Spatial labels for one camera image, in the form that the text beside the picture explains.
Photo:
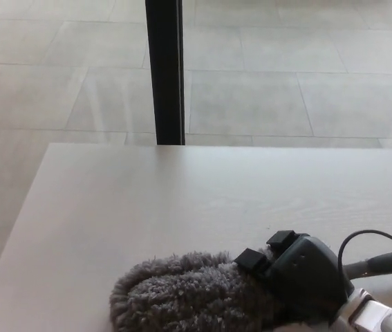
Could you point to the grey microfibre duster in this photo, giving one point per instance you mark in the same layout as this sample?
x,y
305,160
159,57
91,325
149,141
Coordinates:
x,y
182,294

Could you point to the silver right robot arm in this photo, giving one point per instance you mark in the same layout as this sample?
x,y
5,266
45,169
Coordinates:
x,y
379,314

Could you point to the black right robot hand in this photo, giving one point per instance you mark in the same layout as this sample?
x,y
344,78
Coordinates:
x,y
303,273

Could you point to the black metal window frame post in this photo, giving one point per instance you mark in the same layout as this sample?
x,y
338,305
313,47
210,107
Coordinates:
x,y
166,69

